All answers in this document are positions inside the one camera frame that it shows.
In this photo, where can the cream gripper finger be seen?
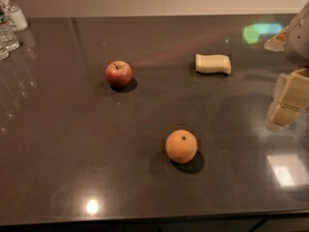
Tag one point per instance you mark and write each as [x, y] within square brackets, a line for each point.
[278, 89]
[294, 98]

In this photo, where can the pale yellow sponge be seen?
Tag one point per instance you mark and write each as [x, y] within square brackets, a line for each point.
[212, 64]

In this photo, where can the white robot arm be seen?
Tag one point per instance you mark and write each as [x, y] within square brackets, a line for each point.
[293, 40]

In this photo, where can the orange fruit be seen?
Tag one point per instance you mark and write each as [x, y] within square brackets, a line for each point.
[181, 146]

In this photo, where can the red apple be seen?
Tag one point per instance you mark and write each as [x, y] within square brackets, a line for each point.
[118, 74]

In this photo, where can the white sanitizer pump bottle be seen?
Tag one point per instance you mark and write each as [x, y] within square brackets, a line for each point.
[14, 15]

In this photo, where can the clear plastic water bottle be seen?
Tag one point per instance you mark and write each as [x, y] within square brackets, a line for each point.
[7, 35]

